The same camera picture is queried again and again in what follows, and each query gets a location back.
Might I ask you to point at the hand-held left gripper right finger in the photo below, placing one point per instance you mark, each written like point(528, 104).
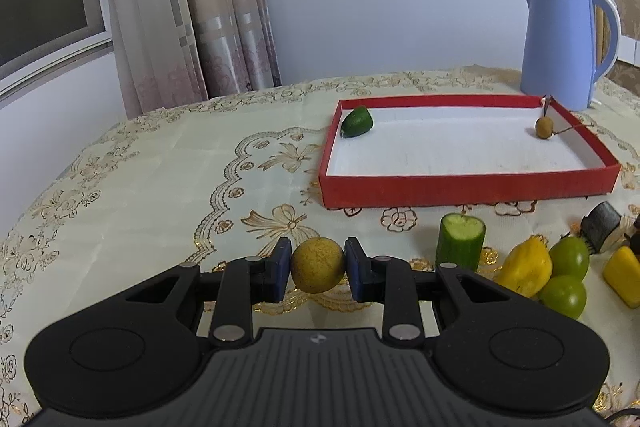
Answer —
point(355, 269)

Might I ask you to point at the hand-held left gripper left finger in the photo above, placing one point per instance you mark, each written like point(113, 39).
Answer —
point(282, 269)

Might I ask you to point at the round yellow-brown fruit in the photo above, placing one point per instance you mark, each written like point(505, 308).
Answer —
point(318, 264)

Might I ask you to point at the green cucumber piece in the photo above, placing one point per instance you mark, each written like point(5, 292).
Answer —
point(460, 242)

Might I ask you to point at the red cardboard box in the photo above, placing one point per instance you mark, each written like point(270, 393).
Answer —
point(450, 189)

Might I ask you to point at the ribbed yellow fruit piece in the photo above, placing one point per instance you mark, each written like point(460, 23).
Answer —
point(525, 269)

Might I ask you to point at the smooth yellow fruit piece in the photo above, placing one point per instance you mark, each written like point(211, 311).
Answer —
point(624, 276)

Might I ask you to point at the green fruit piece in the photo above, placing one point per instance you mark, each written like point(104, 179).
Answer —
point(357, 122)

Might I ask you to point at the cream gold floral tablecloth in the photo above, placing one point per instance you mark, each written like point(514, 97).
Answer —
point(150, 187)

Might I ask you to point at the round green fruit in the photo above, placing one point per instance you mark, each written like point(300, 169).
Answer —
point(562, 298)
point(571, 257)

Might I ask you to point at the small brown longan with stem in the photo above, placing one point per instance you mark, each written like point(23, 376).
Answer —
point(543, 128)

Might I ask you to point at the pink patterned curtain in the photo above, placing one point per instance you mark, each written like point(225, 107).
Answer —
point(180, 7)

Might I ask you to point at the blue electric kettle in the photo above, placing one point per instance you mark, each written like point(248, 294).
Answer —
point(555, 42)

